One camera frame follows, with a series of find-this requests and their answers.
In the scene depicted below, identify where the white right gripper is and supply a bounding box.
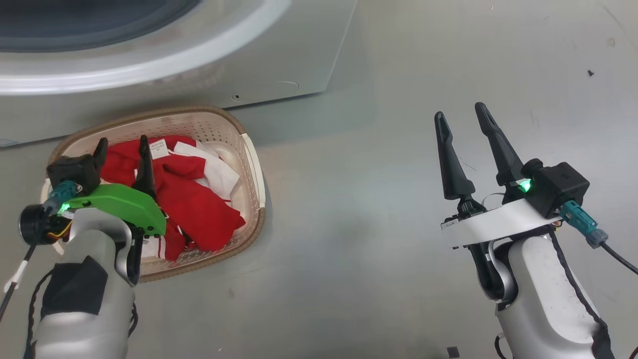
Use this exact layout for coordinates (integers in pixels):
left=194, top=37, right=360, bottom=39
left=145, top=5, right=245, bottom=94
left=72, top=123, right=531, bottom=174
left=434, top=102, right=563, bottom=249

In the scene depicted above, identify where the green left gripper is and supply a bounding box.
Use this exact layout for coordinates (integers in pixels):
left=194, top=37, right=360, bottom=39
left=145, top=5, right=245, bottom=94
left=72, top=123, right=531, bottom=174
left=19, top=135, right=168, bottom=245

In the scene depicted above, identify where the red and white garment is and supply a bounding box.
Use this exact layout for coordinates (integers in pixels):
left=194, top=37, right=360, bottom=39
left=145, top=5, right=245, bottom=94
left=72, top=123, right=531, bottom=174
left=100, top=135, right=246, bottom=262

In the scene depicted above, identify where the cream perforated laundry basket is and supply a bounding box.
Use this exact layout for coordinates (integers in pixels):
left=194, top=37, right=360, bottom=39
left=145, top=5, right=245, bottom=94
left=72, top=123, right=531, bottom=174
left=41, top=106, right=266, bottom=283

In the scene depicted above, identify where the white front-load washing machine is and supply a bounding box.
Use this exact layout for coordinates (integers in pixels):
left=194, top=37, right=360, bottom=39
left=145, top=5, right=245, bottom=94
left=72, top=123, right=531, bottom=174
left=0, top=0, right=358, bottom=148

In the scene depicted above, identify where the black cable with teal plug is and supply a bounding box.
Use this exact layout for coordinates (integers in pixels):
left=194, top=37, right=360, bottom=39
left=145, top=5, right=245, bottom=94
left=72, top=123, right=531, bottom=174
left=0, top=180, right=81, bottom=320
left=559, top=201, right=638, bottom=275

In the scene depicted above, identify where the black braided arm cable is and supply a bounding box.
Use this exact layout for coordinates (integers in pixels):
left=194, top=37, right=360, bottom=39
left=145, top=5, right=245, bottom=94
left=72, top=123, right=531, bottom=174
left=547, top=227, right=617, bottom=359

